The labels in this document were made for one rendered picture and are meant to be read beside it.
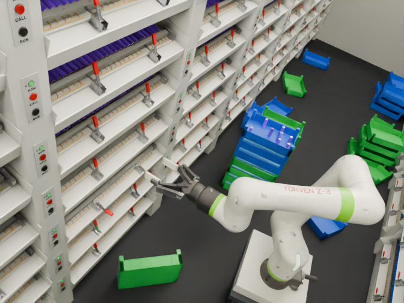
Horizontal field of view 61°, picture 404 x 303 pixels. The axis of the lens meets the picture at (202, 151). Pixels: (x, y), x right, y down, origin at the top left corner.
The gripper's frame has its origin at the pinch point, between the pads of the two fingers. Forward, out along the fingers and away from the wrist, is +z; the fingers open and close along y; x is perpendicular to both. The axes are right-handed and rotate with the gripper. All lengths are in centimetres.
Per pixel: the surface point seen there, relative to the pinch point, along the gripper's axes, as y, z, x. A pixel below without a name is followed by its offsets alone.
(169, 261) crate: 6, -13, -56
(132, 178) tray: 6.0, 15.3, -19.7
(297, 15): 215, 21, 24
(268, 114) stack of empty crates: 133, -5, -28
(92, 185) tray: -20.7, 13.1, -3.4
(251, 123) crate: 93, -5, -17
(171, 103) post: 24.1, 13.7, 13.6
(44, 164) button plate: -42.1, 9.8, 21.9
